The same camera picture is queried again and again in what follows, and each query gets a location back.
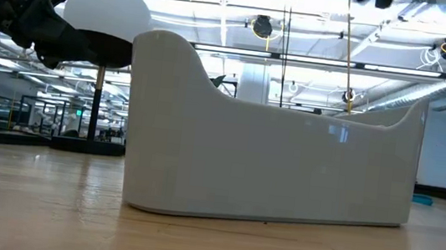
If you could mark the black ceiling light rail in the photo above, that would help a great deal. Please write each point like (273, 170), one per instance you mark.
(381, 68)

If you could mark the small teal rubber band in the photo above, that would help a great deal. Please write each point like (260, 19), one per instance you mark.
(423, 200)

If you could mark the black metal frame workcell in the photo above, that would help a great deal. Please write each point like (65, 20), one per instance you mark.
(57, 116)

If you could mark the white globe table lamp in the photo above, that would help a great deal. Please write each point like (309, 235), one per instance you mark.
(108, 6)

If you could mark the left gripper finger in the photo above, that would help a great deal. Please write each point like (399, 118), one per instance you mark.
(53, 63)
(56, 34)

